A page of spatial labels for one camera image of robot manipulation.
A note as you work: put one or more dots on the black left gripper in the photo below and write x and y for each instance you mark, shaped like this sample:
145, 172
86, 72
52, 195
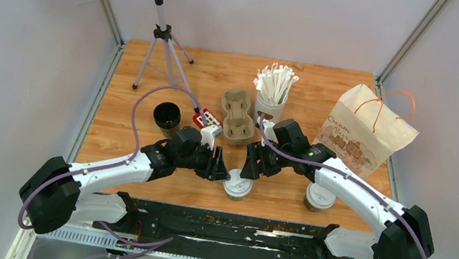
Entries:
215, 170

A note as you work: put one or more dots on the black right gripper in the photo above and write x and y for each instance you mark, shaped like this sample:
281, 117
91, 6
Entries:
252, 169

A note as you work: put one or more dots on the white cup lid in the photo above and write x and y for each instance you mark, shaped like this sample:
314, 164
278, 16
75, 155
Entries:
235, 183

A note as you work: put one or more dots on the clear brown printed coffee cup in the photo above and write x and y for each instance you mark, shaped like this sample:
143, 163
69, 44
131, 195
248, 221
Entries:
235, 196

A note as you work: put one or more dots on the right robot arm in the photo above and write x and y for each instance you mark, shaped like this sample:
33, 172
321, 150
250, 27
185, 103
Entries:
397, 231

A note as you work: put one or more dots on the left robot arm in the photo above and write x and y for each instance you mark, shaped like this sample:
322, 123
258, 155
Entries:
60, 192

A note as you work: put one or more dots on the lidded coffee cup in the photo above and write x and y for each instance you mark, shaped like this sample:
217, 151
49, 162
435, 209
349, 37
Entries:
317, 198

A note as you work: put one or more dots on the dark cup of coffee beans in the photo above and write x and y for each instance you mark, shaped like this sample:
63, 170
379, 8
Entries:
167, 116

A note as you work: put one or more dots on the brown pulp cup carrier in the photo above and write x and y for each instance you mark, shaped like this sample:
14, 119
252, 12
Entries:
238, 126

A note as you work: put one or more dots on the red white block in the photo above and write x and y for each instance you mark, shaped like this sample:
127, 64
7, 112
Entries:
206, 118

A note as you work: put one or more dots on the bundle of white wrapped straws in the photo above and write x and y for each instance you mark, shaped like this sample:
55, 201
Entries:
274, 82

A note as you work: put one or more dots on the silver tripod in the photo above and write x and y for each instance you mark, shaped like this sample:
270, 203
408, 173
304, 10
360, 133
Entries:
163, 33

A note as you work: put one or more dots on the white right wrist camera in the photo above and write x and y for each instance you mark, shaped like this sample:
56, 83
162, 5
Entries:
268, 132

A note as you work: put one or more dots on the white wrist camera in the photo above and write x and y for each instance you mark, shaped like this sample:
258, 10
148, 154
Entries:
268, 132
209, 134

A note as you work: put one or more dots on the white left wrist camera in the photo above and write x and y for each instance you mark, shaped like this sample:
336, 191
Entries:
209, 134

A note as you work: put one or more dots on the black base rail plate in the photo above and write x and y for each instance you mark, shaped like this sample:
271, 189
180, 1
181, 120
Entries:
207, 234

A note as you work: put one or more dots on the paper bag with orange handles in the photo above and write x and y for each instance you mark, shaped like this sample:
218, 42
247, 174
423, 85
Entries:
363, 132

